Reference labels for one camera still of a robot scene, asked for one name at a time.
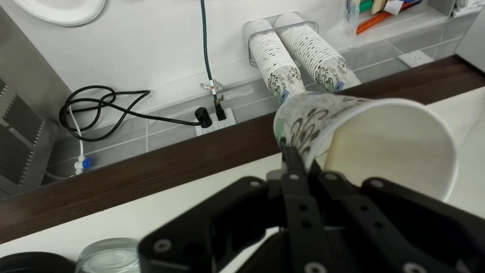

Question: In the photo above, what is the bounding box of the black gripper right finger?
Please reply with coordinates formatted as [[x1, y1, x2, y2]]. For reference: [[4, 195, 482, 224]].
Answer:
[[307, 163, 485, 273]]

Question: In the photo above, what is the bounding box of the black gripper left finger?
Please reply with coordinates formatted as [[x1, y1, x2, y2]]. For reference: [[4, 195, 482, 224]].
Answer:
[[136, 143, 332, 273]]

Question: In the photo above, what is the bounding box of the patterned paper coffee cup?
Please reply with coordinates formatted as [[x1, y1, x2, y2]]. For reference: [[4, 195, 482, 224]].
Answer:
[[271, 90, 459, 203]]

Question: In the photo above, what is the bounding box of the dark wood cabinet trim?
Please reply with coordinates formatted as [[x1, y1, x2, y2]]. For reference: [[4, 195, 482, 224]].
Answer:
[[0, 52, 485, 245]]

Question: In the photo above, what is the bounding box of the stack of paper cups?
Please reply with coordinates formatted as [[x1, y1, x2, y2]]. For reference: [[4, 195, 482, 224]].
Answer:
[[273, 10, 363, 96], [244, 18, 307, 104]]

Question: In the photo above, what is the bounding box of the clear glass jar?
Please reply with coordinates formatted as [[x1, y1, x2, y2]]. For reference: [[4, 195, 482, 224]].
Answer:
[[74, 236, 144, 273]]

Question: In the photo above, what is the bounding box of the clear plastic container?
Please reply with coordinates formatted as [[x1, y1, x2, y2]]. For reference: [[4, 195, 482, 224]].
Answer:
[[344, 0, 429, 37]]

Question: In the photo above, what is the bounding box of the small black shelf item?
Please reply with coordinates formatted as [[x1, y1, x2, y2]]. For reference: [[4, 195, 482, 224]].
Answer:
[[0, 250, 79, 273]]

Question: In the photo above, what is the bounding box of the white wall outlet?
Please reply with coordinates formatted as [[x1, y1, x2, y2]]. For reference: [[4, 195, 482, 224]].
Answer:
[[395, 48, 432, 69], [192, 104, 239, 137]]

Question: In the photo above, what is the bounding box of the looped black power cord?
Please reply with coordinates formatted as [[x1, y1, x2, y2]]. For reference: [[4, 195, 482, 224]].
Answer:
[[57, 83, 215, 143]]

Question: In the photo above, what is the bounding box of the dark power cable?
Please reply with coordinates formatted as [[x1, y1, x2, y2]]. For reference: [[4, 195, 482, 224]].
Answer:
[[197, 0, 230, 122]]

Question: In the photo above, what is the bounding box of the white cable blue connector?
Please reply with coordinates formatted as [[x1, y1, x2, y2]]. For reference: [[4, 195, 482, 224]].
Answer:
[[66, 103, 97, 177]]

